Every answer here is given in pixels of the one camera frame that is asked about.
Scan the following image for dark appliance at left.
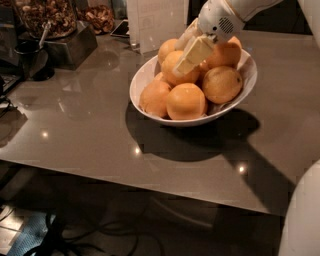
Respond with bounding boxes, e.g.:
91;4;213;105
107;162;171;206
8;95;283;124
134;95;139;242
0;6;23;95

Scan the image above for bowl of dried snacks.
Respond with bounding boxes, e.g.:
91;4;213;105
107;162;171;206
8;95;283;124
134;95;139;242
77;5;114;35

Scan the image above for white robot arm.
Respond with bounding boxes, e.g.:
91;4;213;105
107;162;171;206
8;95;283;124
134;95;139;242
174;0;320;256

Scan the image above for glass jar of nuts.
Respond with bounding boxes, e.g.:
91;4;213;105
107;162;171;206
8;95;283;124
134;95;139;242
12;0;77;39

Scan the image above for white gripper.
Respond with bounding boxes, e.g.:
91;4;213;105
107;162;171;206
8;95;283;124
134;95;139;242
174;0;244;74

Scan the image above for orange fruit hidden centre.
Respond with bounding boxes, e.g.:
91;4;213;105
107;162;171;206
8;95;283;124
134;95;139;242
196;61;210;87

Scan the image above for orange fruit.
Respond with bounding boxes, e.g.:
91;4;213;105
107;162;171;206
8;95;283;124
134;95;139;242
158;38;177;64
166;83;207;120
161;51;200;86
202;66;243;104
206;36;242;68
139;80;171;118

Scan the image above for white spoon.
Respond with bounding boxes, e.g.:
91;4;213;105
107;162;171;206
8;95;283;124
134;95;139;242
38;21;51;49

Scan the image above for black floor cables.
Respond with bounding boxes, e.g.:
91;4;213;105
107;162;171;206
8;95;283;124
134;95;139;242
23;196;166;256

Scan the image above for blue floor mat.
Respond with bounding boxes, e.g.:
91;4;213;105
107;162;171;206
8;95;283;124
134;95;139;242
6;212;56;256

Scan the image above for smartphone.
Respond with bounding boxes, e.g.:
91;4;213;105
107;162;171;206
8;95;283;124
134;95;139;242
110;20;129;38

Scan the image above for white ceramic bowl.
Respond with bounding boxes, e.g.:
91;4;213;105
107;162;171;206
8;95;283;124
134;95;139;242
129;49;259;128

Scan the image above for black cup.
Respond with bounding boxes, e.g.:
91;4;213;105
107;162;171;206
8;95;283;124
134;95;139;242
15;41;54;81

